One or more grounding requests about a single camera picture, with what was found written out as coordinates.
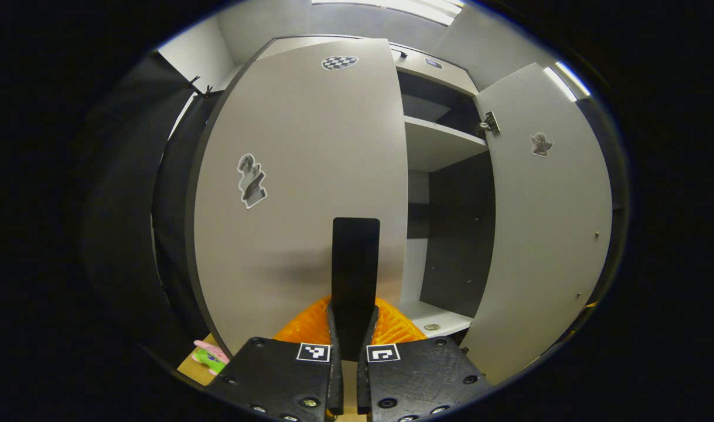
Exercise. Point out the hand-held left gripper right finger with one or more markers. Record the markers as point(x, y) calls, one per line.
point(427, 381)

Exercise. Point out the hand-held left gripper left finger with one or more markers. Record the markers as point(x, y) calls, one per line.
point(274, 381)

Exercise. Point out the beige double-door shoe cabinet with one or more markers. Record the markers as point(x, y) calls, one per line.
point(450, 234)

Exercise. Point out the beige shoe cabinet door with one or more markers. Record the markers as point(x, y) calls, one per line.
point(298, 176)
point(544, 246)

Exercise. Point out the white cabinet bottom board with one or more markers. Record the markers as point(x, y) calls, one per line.
point(436, 319)

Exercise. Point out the white cabinet shelf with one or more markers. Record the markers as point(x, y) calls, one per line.
point(436, 143)

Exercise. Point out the metal door hinge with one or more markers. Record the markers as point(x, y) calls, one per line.
point(489, 123)

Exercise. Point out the beige cabinet top panel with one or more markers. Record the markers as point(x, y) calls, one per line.
point(439, 73)

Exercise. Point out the small round metal disc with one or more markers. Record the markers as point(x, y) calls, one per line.
point(431, 327)

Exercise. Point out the pink starfish plush toy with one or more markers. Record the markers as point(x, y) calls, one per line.
point(211, 356)

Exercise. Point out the ceiling light panel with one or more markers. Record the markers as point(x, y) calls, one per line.
point(567, 82)
point(403, 7)

